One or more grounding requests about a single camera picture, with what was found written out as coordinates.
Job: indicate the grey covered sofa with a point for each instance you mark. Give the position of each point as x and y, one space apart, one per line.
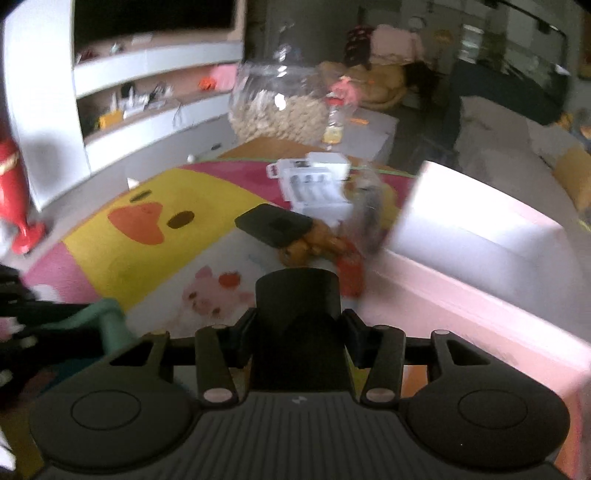
516 155

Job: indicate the red candy packet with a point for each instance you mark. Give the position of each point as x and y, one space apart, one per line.
351 273

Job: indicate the clear plastic case with label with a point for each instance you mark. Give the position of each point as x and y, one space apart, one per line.
311 191

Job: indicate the clear bag of dark items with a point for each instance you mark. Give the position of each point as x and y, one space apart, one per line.
374 209

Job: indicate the white tv shelf unit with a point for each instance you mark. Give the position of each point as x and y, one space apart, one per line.
89 83

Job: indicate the black square device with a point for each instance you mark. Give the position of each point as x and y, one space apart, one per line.
274 226

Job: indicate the white square plastic box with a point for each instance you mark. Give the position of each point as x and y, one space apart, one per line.
337 163

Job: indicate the glass jar of nuts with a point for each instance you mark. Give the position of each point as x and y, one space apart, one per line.
279 97

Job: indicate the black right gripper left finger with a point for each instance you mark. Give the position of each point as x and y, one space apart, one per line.
218 349

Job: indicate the brown bear figurine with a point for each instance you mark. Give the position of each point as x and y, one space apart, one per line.
319 241

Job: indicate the teal plastic object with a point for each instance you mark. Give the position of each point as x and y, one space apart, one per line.
83 332

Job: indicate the yellow cushion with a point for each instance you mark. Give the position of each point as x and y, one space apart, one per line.
573 173

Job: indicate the pink lidded small bottle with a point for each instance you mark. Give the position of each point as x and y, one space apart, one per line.
342 100

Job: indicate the pink cloth on chair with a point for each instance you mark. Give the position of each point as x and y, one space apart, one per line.
394 46

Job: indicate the pink white cardboard box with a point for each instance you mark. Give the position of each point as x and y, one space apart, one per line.
468 258

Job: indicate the yellow plush armchair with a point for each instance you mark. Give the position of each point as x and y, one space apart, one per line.
380 88

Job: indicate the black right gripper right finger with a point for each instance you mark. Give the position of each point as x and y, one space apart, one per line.
381 350

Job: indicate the white low side table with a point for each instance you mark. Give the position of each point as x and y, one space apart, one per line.
369 135

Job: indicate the colourful cartoon play mat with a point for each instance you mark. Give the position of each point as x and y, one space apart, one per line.
168 251

